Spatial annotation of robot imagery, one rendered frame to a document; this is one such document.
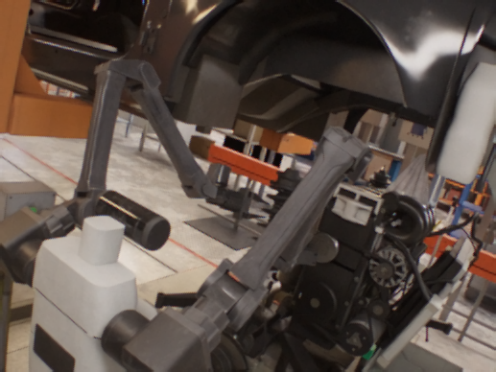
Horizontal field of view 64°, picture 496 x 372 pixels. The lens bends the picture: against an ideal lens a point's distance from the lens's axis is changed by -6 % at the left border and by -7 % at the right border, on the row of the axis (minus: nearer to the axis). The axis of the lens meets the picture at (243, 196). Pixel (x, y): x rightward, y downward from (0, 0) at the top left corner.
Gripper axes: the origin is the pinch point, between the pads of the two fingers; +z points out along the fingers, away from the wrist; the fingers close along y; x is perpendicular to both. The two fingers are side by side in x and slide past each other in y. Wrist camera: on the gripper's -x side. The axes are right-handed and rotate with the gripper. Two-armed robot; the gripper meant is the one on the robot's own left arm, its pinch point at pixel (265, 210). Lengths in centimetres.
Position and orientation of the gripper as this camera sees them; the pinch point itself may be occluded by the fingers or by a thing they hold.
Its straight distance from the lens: 137.9
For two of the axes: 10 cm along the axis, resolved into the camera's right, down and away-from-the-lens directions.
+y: -2.6, 9.6, -0.4
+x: 3.3, 0.5, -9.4
